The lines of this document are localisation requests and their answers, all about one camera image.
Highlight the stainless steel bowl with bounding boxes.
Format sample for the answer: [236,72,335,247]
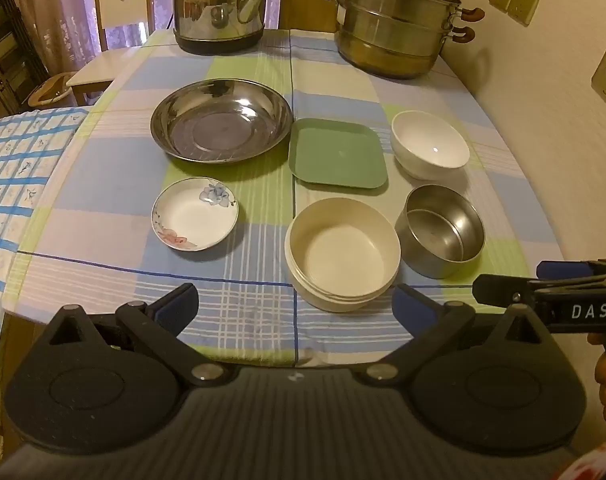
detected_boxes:
[395,184,486,279]

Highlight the pale patterned curtain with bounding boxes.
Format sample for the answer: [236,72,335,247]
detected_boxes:
[13,0,184,56]

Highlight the white ceramic bowl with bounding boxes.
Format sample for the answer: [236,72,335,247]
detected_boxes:
[390,110,471,182]

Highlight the small floral dish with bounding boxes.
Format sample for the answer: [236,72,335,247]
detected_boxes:
[151,176,240,252]

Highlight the cream wooden chair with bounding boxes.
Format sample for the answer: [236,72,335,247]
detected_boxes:
[65,0,151,107]

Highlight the small basket on floor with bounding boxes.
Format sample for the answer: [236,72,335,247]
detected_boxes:
[29,72,76,108]

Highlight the stainless steel kettle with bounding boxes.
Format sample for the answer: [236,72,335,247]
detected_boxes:
[172,0,271,56]

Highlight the dark storage rack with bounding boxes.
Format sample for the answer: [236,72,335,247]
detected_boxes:
[0,0,48,121]

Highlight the large stainless steel plate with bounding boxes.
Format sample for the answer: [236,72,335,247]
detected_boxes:
[149,78,294,165]

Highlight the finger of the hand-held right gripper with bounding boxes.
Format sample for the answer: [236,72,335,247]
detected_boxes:
[537,259,606,281]
[472,273,540,307]

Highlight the cream ribbed bowl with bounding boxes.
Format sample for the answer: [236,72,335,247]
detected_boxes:
[284,197,402,313]

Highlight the checked pastel tablecloth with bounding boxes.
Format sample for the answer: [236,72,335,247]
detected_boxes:
[3,27,566,368]

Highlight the stainless steel steamer pot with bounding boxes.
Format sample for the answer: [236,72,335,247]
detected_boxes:
[315,0,486,80]

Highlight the green square plate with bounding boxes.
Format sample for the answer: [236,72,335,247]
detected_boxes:
[289,117,388,191]

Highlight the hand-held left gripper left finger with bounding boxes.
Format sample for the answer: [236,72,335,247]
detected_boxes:
[43,282,234,387]

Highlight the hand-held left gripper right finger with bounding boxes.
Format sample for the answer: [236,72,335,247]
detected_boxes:
[360,284,551,386]

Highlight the blue checked white blanket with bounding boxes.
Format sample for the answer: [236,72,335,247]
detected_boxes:
[0,106,91,461]

